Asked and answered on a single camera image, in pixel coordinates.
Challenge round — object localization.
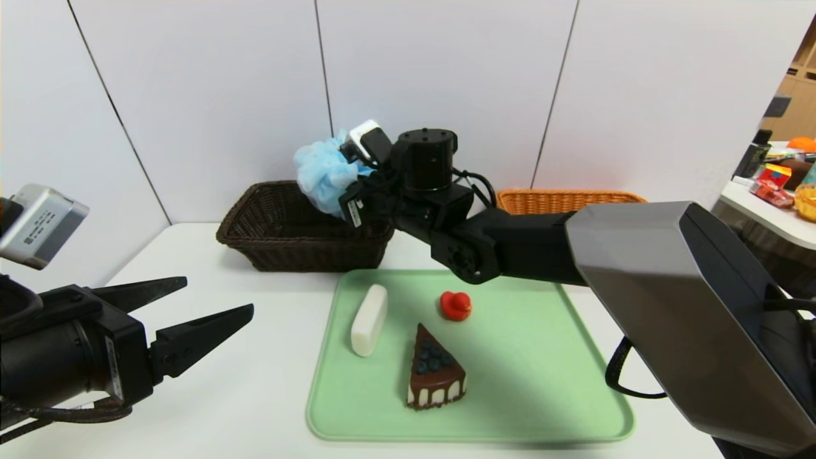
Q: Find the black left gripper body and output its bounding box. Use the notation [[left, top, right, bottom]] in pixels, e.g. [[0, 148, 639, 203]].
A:
[[0, 299, 155, 409]]

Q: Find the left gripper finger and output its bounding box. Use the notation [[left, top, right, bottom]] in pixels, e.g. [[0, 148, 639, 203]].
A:
[[91, 275, 188, 314], [149, 303, 255, 386]]

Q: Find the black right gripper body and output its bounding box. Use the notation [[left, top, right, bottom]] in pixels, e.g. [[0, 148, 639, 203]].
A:
[[338, 181, 384, 229]]

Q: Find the light blue mesh loofah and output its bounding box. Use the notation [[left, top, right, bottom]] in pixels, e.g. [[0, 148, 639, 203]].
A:
[[294, 129, 377, 219]]

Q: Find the red rubber duck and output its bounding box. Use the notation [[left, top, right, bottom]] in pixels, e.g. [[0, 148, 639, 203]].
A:
[[440, 291, 472, 321]]

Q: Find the chocolate blueberry cake slice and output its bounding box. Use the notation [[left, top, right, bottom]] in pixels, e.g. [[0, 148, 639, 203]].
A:
[[407, 323, 467, 410]]

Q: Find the dark brown wicker basket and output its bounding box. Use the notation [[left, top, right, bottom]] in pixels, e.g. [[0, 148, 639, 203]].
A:
[[216, 180, 396, 273]]

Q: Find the orange wicker basket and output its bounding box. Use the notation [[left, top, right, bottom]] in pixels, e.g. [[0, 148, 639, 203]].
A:
[[496, 189, 648, 215]]

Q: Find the white soap bar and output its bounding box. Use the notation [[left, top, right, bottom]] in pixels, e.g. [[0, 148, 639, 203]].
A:
[[351, 284, 388, 358]]

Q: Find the light green plastic tray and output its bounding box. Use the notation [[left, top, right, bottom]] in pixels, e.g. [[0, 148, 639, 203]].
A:
[[306, 268, 635, 442]]

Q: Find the black upright device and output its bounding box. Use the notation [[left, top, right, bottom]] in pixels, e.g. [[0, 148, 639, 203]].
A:
[[731, 130, 772, 180]]

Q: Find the white side table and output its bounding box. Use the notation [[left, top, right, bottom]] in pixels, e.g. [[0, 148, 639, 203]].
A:
[[717, 143, 816, 251]]

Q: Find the red plastic packet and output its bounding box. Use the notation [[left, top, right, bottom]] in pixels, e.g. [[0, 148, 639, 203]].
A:
[[750, 184, 794, 210]]

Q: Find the red colourful small box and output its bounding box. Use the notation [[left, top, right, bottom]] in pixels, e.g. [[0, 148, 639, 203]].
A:
[[755, 164, 791, 190]]

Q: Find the dark brown box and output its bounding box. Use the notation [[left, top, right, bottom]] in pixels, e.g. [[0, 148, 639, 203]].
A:
[[770, 158, 813, 191]]

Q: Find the yellow woven bowl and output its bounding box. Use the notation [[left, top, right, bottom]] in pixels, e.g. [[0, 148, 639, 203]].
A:
[[792, 184, 816, 224]]

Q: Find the wooden shelf cabinet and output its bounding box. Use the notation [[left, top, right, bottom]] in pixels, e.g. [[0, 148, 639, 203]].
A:
[[759, 6, 816, 142]]

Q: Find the black right camera bracket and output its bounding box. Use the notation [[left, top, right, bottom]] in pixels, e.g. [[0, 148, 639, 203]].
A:
[[367, 127, 395, 169]]

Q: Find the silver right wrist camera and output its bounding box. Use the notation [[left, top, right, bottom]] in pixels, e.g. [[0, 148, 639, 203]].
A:
[[341, 119, 383, 163]]

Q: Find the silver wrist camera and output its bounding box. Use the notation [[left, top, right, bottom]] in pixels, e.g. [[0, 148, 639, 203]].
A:
[[0, 184, 90, 270], [341, 119, 383, 163]]

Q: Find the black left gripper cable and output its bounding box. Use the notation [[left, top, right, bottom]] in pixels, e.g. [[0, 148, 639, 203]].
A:
[[0, 398, 133, 444]]

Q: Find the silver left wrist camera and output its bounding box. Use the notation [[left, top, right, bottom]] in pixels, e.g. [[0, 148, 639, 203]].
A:
[[0, 184, 90, 270]]

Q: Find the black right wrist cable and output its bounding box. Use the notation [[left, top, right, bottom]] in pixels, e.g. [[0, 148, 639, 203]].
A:
[[453, 169, 498, 208]]

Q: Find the black right elbow cable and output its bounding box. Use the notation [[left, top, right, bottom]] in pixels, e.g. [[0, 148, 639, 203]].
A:
[[604, 337, 667, 400]]

